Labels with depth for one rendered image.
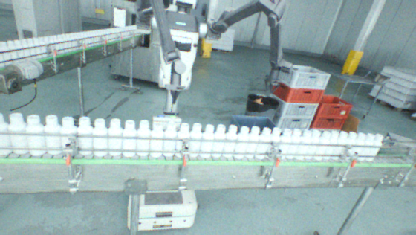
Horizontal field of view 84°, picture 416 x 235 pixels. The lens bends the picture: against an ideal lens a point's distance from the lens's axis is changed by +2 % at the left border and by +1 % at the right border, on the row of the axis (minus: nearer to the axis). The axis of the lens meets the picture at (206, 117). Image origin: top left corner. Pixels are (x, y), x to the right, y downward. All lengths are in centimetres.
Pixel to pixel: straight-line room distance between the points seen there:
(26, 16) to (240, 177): 627
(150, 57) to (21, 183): 382
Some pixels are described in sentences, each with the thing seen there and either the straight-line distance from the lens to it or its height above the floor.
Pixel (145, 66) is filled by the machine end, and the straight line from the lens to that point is 482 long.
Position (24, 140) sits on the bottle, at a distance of 116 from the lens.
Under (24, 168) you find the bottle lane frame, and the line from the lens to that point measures 119.
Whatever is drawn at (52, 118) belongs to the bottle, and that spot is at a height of 115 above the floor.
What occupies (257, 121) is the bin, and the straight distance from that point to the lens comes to 189.
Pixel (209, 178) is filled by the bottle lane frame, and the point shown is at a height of 90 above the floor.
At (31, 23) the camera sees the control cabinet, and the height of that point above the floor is 65.
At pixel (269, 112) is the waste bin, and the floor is 54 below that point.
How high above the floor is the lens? 166
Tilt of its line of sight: 25 degrees down
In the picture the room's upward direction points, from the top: 11 degrees clockwise
